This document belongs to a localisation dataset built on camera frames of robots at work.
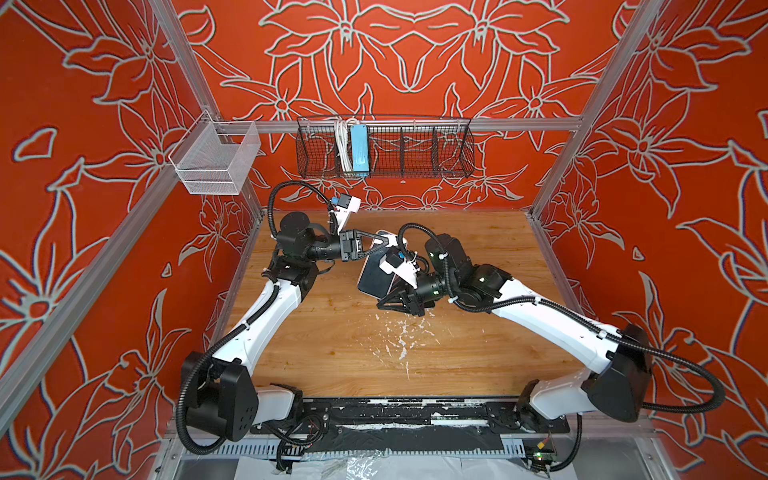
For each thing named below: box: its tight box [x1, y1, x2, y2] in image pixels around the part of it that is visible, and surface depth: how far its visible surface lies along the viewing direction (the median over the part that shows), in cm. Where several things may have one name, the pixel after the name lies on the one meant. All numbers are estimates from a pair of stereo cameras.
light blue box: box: [350, 124, 370, 172], surface depth 91 cm
